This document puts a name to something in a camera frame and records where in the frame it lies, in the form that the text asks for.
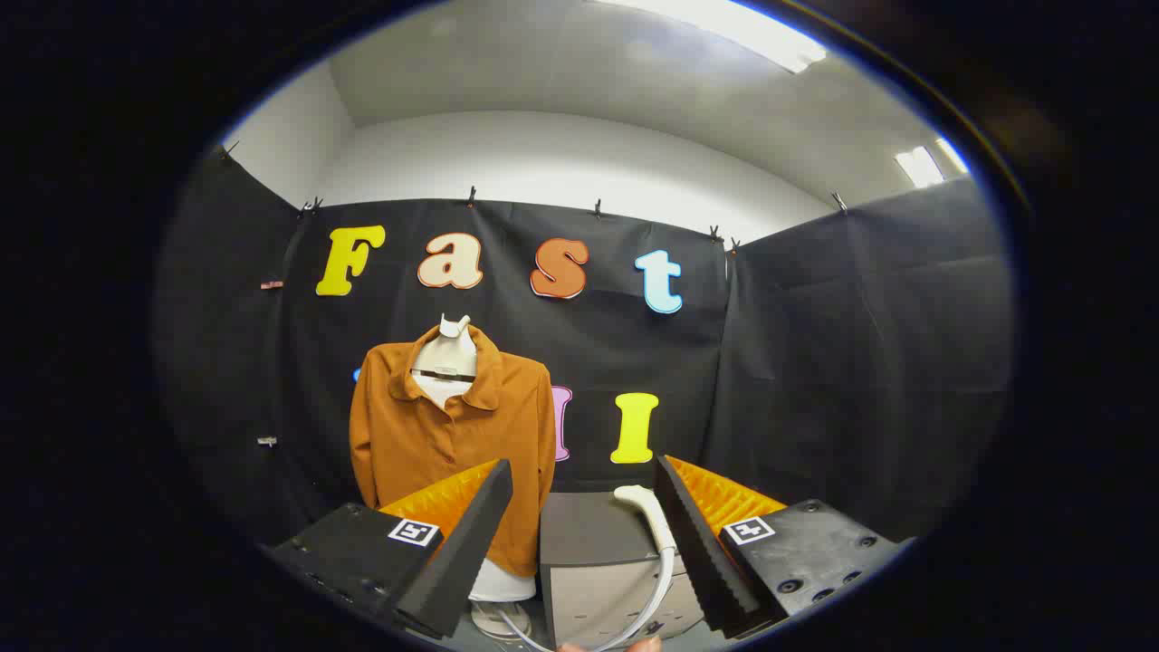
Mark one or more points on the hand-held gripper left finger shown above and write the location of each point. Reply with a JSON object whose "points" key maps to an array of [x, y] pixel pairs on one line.
{"points": [[462, 543]]}

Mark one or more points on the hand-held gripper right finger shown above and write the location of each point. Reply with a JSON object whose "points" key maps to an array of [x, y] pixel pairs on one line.
{"points": [[697, 543]]}

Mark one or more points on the white garment steamer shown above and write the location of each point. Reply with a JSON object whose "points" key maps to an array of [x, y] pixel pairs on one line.
{"points": [[645, 507]]}

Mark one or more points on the orange-brown button shirt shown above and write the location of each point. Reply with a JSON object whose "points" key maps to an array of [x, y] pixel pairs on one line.
{"points": [[426, 444]]}

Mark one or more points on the mannequin stand base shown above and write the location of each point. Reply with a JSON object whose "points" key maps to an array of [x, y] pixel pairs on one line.
{"points": [[493, 620]]}

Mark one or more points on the grey cabinet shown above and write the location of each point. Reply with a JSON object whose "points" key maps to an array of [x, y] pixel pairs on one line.
{"points": [[589, 534]]}

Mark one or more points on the white mannequin torso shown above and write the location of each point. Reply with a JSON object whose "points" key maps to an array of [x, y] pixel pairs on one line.
{"points": [[448, 349]]}

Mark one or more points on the black backdrop cloth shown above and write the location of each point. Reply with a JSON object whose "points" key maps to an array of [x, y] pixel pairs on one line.
{"points": [[815, 362]]}

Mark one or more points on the row of black cloth clips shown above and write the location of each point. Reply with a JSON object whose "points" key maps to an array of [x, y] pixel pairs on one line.
{"points": [[471, 196]]}

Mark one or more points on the small ceiling light panel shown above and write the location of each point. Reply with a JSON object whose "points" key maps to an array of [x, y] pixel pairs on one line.
{"points": [[953, 156], [919, 167]]}

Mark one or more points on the long ceiling light panel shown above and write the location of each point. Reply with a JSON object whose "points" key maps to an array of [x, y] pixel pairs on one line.
{"points": [[724, 32]]}

